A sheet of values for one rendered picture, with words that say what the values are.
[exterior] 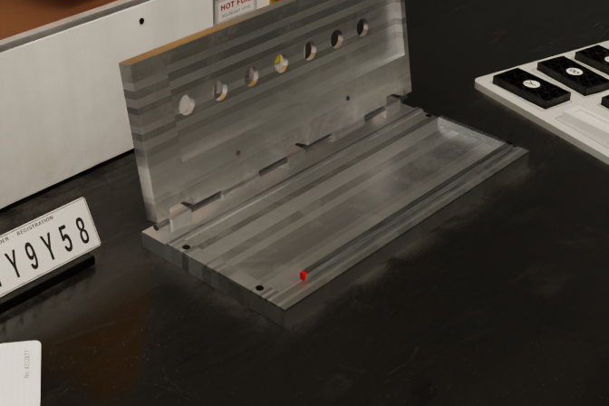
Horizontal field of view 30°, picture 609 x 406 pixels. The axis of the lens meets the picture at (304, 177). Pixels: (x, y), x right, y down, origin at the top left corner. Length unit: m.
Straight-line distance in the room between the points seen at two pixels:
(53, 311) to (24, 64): 0.28
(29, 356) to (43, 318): 0.21
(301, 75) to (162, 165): 0.23
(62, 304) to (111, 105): 0.30
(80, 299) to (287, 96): 0.35
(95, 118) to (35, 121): 0.09
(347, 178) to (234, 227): 0.17
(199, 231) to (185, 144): 0.09
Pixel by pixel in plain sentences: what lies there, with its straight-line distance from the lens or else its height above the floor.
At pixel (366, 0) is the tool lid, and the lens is 1.40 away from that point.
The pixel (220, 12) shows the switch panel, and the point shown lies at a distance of 1.44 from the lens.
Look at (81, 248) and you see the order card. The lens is 1.21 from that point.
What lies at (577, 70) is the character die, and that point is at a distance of 1.64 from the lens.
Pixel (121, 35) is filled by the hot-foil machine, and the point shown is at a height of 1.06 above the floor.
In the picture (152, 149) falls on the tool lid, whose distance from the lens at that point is 1.17.
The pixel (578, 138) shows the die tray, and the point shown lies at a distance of 1.48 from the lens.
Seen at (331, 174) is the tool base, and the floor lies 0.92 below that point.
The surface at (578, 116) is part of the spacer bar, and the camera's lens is 1.51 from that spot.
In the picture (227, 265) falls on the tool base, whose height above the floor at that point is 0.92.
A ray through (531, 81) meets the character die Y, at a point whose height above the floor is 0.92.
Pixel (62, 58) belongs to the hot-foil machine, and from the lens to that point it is 1.29.
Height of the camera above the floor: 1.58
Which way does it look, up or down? 30 degrees down
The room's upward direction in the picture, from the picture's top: 2 degrees clockwise
